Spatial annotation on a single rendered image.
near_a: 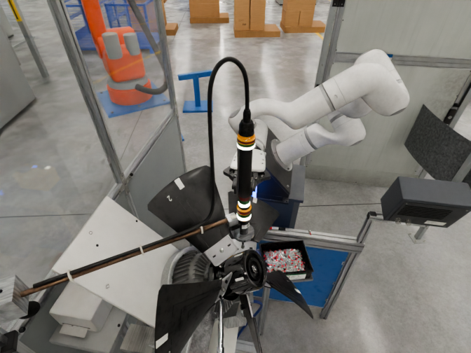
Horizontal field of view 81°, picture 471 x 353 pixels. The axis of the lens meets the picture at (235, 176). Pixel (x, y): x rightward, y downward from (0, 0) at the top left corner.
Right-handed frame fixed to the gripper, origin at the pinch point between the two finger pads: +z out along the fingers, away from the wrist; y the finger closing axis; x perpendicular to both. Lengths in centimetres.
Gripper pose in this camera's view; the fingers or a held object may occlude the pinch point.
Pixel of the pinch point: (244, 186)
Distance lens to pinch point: 75.4
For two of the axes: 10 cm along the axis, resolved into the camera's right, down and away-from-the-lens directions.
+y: -9.9, -1.1, 1.2
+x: 0.1, -7.7, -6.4
